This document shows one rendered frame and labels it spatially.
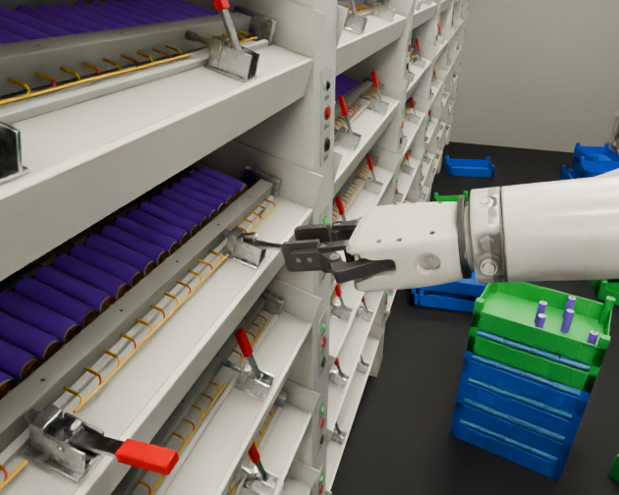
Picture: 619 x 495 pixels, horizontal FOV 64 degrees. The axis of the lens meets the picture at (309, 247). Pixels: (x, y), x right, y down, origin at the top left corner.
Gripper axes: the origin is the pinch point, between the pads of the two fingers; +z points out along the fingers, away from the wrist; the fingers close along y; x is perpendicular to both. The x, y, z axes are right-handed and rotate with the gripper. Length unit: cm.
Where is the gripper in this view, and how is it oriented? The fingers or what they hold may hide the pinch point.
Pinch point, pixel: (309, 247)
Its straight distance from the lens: 50.9
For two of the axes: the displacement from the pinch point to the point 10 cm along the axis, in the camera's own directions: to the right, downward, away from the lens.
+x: -2.3, -8.9, -4.0
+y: 3.2, -4.5, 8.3
